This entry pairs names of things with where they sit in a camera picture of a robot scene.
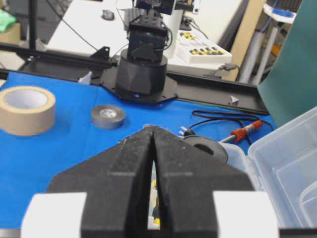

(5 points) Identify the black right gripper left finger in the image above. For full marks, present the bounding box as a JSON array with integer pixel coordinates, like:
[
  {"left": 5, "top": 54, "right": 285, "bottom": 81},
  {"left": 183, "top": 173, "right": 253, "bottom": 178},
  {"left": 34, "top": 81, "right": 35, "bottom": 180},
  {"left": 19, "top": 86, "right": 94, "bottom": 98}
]
[{"left": 21, "top": 131, "right": 152, "bottom": 238}]

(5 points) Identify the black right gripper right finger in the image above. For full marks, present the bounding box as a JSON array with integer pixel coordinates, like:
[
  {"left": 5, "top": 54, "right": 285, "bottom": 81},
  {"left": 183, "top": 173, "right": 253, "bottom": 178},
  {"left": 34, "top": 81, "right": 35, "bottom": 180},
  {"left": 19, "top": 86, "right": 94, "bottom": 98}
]
[{"left": 153, "top": 127, "right": 279, "bottom": 238}]

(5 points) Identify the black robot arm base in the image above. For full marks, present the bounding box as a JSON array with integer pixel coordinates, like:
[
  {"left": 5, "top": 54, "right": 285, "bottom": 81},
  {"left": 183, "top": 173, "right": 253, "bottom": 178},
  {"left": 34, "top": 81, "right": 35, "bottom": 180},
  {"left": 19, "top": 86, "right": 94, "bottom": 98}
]
[{"left": 101, "top": 0, "right": 177, "bottom": 104}]

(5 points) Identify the yellow black tool in toolbox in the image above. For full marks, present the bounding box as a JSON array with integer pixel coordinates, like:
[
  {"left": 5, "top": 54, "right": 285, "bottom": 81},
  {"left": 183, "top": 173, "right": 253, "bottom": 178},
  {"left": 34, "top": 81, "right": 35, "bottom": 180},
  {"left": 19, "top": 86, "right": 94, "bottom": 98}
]
[{"left": 148, "top": 158, "right": 161, "bottom": 230}]

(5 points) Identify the clear plastic toolbox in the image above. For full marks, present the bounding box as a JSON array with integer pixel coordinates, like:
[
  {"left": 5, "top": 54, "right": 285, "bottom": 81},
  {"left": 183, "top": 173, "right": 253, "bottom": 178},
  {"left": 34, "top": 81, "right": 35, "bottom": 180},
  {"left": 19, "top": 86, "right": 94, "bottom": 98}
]
[{"left": 221, "top": 108, "right": 317, "bottom": 229}]

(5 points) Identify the black tape roll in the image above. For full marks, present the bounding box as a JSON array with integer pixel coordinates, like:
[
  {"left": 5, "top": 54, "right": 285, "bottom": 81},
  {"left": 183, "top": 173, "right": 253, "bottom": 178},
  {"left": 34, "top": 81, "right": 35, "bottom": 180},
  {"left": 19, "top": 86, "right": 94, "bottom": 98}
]
[{"left": 183, "top": 135, "right": 228, "bottom": 163}]

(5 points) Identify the blue table mat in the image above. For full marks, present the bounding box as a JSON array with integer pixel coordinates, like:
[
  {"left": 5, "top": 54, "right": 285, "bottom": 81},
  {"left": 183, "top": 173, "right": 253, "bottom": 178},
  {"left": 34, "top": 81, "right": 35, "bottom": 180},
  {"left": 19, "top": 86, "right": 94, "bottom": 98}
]
[{"left": 0, "top": 71, "right": 278, "bottom": 228}]

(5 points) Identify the grey electrical tape roll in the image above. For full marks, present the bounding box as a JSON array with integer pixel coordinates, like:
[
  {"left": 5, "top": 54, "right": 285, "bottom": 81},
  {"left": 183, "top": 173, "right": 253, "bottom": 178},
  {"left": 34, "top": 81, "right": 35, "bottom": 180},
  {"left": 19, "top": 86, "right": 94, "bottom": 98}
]
[{"left": 91, "top": 105, "right": 126, "bottom": 129}]

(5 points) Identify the beige masking tape roll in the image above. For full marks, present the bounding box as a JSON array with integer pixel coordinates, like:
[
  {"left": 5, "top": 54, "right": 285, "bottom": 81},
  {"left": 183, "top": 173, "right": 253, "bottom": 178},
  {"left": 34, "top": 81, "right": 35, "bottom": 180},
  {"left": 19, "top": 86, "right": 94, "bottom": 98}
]
[{"left": 0, "top": 86, "right": 56, "bottom": 136}]

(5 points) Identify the dark green board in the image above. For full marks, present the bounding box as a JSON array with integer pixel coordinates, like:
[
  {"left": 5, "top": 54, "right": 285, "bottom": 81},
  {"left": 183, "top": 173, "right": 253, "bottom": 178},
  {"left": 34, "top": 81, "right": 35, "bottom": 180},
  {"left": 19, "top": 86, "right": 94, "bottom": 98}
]
[{"left": 257, "top": 0, "right": 317, "bottom": 127}]

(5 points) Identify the white box with yellow parts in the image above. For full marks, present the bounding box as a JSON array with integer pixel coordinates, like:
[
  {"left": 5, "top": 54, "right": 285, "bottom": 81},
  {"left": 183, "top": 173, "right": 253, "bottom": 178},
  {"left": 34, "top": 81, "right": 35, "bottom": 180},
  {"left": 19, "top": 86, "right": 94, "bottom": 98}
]
[{"left": 175, "top": 31, "right": 232, "bottom": 64}]

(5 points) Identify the grey computer mouse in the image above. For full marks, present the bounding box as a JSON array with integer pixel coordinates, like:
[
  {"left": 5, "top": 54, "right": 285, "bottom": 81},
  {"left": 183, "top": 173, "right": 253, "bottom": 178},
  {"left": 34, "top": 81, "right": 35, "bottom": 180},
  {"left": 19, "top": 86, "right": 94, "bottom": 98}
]
[{"left": 102, "top": 9, "right": 115, "bottom": 21}]

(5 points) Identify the green cloth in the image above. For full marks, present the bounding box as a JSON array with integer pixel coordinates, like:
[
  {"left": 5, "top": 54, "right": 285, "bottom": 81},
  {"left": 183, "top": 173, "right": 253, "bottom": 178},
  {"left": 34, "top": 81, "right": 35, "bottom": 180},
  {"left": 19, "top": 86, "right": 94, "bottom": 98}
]
[{"left": 0, "top": 9, "right": 16, "bottom": 33}]

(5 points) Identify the black power cable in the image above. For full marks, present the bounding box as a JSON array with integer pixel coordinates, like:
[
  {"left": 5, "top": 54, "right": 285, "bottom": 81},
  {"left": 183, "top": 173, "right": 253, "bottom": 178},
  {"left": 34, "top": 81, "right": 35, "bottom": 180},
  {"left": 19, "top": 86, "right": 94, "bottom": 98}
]
[{"left": 179, "top": 110, "right": 275, "bottom": 144}]

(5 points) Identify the red handled soldering iron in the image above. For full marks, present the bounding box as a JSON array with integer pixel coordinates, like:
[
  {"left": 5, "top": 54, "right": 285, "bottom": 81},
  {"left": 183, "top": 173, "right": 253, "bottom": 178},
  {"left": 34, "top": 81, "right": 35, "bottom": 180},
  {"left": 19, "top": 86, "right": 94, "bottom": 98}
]
[{"left": 220, "top": 120, "right": 263, "bottom": 143}]

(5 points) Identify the black aluminium frame rail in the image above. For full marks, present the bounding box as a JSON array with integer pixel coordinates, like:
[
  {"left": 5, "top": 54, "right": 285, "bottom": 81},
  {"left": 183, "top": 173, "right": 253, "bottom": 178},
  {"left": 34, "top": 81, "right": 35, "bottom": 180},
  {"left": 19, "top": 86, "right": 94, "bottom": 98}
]
[{"left": 0, "top": 43, "right": 269, "bottom": 116}]

